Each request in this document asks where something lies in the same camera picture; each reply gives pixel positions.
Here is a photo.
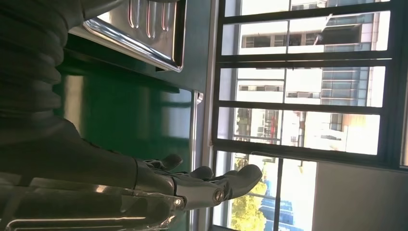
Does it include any green conveyor belt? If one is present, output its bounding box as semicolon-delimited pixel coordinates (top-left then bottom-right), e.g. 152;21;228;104
54;68;204;231

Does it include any black window frame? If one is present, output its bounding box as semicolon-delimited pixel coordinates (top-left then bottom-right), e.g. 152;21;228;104
212;0;408;231

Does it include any white scale with steel pan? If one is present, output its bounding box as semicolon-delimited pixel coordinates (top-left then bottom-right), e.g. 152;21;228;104
68;0;187;72

